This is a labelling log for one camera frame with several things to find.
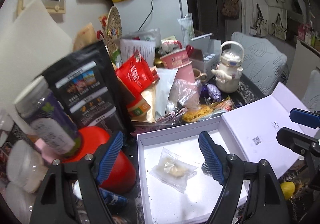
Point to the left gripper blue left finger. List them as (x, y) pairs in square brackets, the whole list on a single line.
[(106, 155)]

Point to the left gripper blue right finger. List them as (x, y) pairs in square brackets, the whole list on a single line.
[(215, 157)]

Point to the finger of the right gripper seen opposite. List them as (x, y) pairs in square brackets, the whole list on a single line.
[(306, 118)]

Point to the clear bag with cream item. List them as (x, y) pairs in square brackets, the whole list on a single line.
[(172, 171)]

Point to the lavender open gift box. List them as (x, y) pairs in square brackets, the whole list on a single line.
[(249, 132)]

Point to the blue tablet tube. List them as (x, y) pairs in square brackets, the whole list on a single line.
[(113, 199)]

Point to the purple label jar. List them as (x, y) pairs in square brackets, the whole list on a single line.
[(39, 108)]

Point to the black coffee pouch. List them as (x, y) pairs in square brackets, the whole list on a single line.
[(86, 85)]

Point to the grey quilted chair cushion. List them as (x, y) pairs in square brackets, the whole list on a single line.
[(263, 63)]

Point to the yellow lemon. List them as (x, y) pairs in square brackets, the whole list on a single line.
[(288, 189)]

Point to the red snack pouch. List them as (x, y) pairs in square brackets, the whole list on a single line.
[(135, 73)]

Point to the white astronaut kettle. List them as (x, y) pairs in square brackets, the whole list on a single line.
[(229, 68)]

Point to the pink paper cup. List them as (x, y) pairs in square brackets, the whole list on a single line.
[(179, 60)]

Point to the woven round trivet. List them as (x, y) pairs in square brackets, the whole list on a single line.
[(113, 29)]

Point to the white mini fridge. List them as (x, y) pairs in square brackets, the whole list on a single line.
[(151, 14)]

